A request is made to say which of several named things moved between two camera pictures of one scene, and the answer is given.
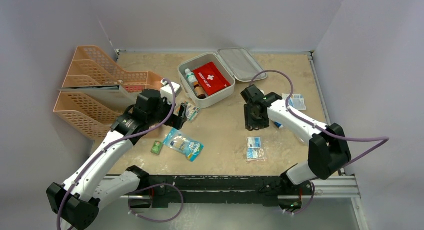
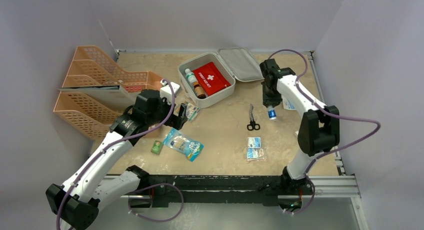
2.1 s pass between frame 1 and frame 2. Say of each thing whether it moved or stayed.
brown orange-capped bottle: stayed
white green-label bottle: stayed
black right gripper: moved
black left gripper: stayed
